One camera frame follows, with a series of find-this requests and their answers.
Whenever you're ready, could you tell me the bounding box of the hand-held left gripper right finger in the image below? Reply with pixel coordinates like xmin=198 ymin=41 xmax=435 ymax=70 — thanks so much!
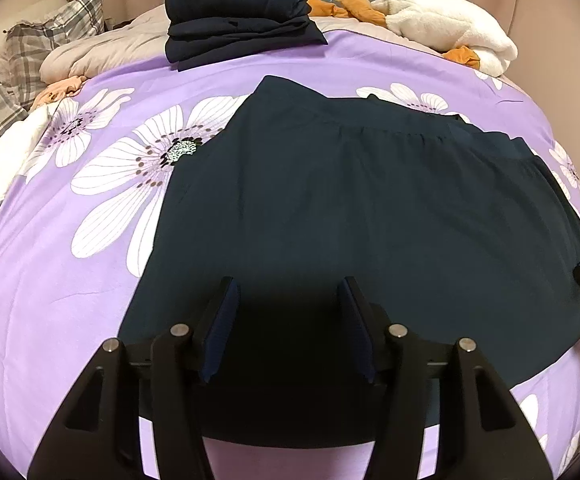
xmin=336 ymin=276 xmax=554 ymax=480

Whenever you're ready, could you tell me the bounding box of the white fluffy blanket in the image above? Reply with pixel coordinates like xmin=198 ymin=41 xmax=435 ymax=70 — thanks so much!
xmin=370 ymin=0 xmax=519 ymax=75

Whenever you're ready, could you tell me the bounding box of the dark navy garment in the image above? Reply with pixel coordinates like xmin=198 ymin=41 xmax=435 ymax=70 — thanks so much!
xmin=120 ymin=75 xmax=580 ymax=448

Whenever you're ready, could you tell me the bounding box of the large grey plaid pillow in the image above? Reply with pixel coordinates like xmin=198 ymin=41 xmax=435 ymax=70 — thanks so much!
xmin=0 ymin=0 xmax=112 ymax=92

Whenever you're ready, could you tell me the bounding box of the beige quilt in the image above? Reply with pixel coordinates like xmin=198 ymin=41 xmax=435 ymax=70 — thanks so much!
xmin=39 ymin=2 xmax=181 ymax=87

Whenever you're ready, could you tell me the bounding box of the orange cloth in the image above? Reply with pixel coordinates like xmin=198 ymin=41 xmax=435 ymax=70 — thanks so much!
xmin=306 ymin=0 xmax=481 ymax=68

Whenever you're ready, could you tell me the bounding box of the purple floral bed sheet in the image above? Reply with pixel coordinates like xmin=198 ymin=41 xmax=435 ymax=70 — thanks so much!
xmin=0 ymin=30 xmax=580 ymax=480

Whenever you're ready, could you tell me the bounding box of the stack of folded navy clothes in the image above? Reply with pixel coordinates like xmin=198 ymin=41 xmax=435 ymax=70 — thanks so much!
xmin=164 ymin=0 xmax=328 ymax=72

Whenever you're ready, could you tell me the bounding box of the pink crumpled cloth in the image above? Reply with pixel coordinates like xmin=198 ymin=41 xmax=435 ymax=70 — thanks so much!
xmin=30 ymin=75 xmax=89 ymax=112

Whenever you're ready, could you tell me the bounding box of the white cloth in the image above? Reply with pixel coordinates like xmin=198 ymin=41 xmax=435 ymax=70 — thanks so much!
xmin=0 ymin=105 xmax=53 ymax=223

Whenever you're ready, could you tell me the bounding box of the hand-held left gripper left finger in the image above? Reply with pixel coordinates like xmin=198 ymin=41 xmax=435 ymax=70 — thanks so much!
xmin=26 ymin=276 xmax=241 ymax=480

